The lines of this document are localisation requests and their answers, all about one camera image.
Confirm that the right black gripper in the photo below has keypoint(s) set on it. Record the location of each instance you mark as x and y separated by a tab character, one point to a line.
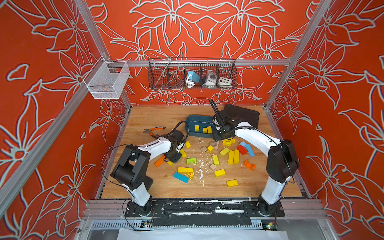
216	137

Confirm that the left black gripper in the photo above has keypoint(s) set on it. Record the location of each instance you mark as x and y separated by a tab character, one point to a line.
174	160

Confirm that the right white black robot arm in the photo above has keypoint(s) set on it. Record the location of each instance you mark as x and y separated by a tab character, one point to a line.
282	159

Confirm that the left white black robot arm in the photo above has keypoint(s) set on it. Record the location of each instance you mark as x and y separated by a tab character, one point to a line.
131	169

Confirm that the black plastic tool case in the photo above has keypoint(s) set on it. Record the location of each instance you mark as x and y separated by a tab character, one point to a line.
247	115

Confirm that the orange flat block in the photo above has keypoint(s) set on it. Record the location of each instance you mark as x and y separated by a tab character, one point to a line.
160	161

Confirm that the green arch block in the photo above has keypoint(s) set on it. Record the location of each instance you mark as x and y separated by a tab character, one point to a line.
191	161

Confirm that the yellow triangle block red outline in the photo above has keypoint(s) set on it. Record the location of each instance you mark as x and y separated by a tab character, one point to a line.
190	175

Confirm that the teal flat block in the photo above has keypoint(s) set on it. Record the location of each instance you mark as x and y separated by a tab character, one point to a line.
181	177

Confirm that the teal plastic bin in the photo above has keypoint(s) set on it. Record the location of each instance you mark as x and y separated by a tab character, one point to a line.
203	122

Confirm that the yellow tilted block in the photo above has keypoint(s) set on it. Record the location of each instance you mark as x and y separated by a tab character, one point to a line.
224	152

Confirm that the light blue block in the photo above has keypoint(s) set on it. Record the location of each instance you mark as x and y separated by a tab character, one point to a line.
248	148

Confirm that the white dotted cube in basket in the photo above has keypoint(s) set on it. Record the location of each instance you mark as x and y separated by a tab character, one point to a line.
225	83

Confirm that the natural wood cube lower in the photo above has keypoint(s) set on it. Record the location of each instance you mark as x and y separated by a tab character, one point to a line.
213	167

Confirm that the grey white cube in basket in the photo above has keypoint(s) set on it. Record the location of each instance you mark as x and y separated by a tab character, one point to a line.
209	80

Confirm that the orange arch block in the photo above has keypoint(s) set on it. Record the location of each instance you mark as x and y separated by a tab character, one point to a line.
248	165

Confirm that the blue white device in basket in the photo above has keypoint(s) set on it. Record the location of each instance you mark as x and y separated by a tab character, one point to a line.
192	79

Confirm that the orange handled pliers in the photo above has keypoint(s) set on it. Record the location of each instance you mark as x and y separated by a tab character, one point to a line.
151	131

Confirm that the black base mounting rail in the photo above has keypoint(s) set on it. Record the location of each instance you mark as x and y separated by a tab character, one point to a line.
193	213

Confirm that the black wire wall basket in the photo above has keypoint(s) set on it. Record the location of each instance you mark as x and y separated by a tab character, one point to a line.
170	73

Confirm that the clear acrylic wall box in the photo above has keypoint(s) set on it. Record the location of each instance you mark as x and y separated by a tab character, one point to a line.
103	84

